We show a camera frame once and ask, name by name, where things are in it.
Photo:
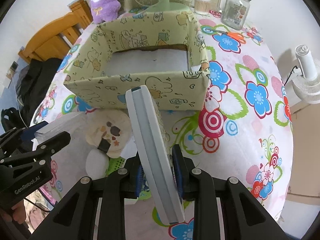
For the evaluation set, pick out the cotton swab jar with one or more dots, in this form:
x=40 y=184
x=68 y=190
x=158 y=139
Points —
x=201 y=7

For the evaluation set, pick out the clear rectangular plastic case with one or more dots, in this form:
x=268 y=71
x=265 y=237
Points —
x=66 y=123

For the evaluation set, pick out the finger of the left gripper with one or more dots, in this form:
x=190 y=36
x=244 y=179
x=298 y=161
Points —
x=44 y=151
x=19 y=139

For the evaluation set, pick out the yellow patterned storage box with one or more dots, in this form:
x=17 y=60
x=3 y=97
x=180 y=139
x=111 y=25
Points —
x=164 y=51

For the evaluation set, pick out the orange handled scissors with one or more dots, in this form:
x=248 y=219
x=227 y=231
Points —
x=236 y=36

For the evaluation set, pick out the white power strip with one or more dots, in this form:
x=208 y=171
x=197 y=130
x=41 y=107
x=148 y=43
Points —
x=154 y=155

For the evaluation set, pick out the wooden chair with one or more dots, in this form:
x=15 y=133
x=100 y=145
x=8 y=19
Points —
x=55 y=39

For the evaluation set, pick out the floral tablecloth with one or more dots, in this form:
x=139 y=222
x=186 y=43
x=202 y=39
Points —
x=244 y=130

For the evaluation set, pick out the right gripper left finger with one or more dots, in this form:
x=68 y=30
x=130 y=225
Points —
x=94 y=205

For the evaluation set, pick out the black clothing pile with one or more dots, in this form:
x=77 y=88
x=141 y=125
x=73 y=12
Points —
x=29 y=87

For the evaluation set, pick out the purple plush toy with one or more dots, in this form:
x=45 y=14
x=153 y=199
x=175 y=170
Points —
x=104 y=10

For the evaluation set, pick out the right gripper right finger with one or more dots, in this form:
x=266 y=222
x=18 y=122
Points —
x=222 y=208

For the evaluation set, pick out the beige cabinet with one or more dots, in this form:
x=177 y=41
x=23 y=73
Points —
x=304 y=182

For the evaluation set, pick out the white standing fan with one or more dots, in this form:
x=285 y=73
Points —
x=306 y=83

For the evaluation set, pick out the person's hand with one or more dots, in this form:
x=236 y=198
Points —
x=18 y=213

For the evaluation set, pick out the green perforated panda box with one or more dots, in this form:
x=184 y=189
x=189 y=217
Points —
x=115 y=164

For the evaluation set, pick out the glass mason jar mug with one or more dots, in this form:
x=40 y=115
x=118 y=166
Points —
x=234 y=12

